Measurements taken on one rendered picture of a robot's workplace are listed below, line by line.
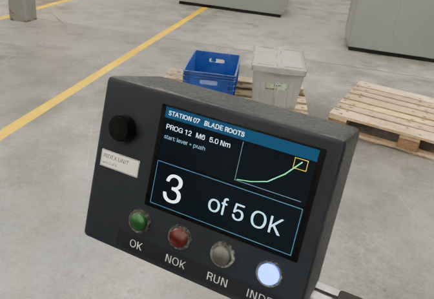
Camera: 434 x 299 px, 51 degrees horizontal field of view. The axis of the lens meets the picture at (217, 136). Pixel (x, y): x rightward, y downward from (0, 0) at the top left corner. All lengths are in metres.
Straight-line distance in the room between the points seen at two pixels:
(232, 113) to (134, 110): 0.11
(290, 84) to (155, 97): 2.96
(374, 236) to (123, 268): 1.29
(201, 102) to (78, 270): 1.72
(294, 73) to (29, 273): 2.19
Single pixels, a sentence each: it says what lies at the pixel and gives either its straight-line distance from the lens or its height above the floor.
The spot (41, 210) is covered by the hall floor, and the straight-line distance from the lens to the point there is 2.50.
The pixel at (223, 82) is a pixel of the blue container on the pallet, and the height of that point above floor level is 0.31.
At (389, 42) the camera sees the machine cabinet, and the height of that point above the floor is 0.18.
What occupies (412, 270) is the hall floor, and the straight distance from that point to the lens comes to 2.42.
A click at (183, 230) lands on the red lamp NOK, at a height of 1.13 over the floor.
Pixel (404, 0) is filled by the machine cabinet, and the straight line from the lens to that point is 6.17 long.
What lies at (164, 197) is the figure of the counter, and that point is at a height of 1.15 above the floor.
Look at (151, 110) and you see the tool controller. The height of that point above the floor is 1.23.
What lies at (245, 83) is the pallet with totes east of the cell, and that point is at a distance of 3.98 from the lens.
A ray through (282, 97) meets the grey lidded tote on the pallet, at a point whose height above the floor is 0.24.
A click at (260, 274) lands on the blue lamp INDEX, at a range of 0.46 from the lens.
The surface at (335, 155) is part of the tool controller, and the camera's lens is 0.41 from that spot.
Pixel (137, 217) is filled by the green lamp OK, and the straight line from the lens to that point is 0.50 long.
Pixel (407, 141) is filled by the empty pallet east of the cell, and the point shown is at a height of 0.09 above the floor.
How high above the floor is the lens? 1.42
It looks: 26 degrees down
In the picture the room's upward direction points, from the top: 6 degrees clockwise
